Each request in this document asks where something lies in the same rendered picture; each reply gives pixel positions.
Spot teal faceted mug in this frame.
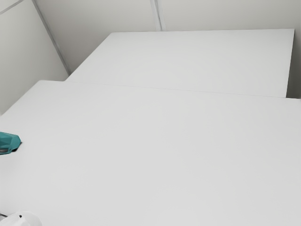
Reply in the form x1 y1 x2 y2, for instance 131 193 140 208
0 131 22 156

